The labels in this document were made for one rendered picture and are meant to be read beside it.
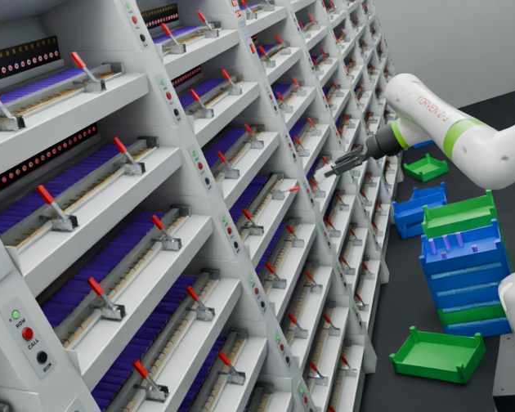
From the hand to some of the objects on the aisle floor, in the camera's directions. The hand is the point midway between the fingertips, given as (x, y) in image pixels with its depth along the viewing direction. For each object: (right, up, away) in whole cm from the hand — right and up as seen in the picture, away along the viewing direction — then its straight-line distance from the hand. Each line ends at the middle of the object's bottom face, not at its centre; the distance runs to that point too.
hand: (325, 172), depth 188 cm
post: (-20, -136, -65) cm, 152 cm away
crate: (+50, -72, +40) cm, 96 cm away
